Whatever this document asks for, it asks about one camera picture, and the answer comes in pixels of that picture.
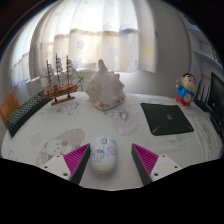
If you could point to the black computer keyboard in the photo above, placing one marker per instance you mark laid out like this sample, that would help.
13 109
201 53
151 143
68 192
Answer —
25 111

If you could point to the black mouse pad green lines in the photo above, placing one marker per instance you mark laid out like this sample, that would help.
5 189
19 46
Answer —
165 118

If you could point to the large white conch shell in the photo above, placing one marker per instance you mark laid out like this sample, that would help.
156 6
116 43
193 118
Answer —
106 88

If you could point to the white printed tablecloth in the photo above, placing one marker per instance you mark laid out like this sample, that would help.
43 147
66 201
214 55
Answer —
110 123

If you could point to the white wall shelf unit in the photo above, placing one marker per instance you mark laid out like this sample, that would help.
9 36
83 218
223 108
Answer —
206 50

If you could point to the small black box device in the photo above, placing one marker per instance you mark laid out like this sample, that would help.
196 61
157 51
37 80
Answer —
218 125

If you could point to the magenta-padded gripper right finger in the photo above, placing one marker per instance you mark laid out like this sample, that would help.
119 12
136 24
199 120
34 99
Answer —
146 160

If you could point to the cartoon boy figurine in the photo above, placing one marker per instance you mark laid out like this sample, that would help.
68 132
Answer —
185 91

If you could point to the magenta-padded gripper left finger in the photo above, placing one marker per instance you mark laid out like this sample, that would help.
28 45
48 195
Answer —
78 159

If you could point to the white sheer star-print curtain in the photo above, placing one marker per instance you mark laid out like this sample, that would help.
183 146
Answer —
86 36

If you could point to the white radiator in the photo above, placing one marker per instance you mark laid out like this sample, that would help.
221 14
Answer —
35 85

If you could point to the white cartoon-print computer mouse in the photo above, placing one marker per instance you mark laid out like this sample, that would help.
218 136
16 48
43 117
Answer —
103 155

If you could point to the wooden model sailing ship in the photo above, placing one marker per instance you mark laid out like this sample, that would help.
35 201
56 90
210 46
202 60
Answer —
61 90

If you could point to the orange wooden chair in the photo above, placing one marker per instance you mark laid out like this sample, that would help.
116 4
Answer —
8 106

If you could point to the black computer monitor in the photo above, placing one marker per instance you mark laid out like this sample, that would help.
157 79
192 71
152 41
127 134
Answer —
217 95

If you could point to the black router with antennas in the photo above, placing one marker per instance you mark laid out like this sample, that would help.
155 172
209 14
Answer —
202 105

